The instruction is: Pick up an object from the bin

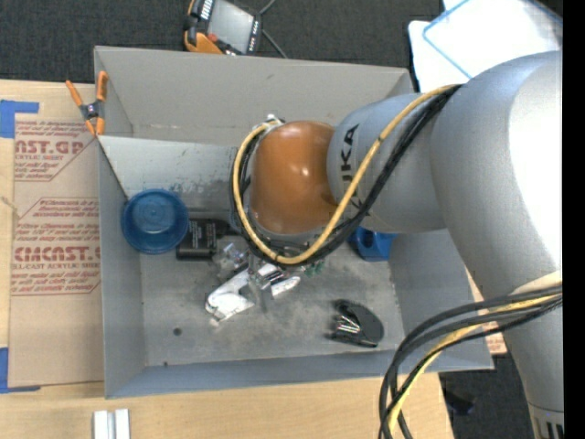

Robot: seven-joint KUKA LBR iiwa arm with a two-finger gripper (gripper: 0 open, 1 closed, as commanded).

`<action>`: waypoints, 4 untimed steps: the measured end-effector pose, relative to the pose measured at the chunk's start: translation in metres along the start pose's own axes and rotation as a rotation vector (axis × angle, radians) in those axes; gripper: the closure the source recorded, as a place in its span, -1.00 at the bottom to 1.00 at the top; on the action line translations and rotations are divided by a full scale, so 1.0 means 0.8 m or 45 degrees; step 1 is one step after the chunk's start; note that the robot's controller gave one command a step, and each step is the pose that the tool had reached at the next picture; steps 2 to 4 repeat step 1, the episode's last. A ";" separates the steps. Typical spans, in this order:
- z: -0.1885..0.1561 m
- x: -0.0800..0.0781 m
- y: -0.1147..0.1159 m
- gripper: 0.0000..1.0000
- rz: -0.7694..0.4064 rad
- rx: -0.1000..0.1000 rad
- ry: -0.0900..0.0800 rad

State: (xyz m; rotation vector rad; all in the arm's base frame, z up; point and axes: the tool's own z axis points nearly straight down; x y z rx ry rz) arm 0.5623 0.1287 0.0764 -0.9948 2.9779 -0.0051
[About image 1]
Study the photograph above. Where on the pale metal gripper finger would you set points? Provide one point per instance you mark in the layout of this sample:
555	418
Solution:
251	281
265	278

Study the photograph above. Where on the clear plastic thing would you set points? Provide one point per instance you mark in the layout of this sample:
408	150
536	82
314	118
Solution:
230	259

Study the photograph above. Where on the black box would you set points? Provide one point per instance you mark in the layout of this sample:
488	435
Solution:
200	240

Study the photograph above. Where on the blue plastic block with hole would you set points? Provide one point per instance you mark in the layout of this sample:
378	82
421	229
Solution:
372	245

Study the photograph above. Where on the grey metal bin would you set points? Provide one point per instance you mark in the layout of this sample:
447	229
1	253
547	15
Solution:
183	336

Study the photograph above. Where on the blue plastic cup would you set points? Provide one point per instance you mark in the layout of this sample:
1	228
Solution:
154	221

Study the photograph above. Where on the brown cardboard board red print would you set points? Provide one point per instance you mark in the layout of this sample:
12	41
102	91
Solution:
55	327

